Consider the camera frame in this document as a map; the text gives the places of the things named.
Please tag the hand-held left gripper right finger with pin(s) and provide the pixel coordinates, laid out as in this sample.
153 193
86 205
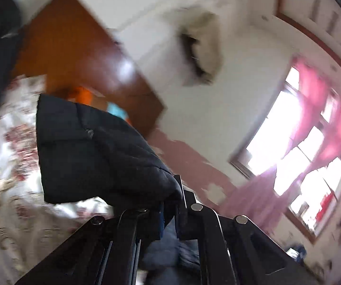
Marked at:
188 219

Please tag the blue bag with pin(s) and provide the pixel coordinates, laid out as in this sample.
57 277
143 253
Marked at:
296 252

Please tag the beige wall-mounted fixture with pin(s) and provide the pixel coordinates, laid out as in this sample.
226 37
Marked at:
204 47

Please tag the wooden headboard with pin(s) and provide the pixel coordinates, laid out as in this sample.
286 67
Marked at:
69 44

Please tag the orange brown blue striped pillow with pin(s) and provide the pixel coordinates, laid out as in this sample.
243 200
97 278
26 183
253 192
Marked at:
84 95

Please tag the floral satin bedspread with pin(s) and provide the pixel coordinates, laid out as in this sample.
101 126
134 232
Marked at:
13 184

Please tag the black padded jacket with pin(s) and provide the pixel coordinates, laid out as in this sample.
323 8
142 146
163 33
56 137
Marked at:
99 154

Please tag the pink curtain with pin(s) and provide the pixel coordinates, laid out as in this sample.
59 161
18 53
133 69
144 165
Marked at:
313 104

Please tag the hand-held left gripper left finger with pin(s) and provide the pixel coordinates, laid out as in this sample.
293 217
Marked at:
160 225

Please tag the wooden framed window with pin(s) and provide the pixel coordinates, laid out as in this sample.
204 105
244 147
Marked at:
280 142

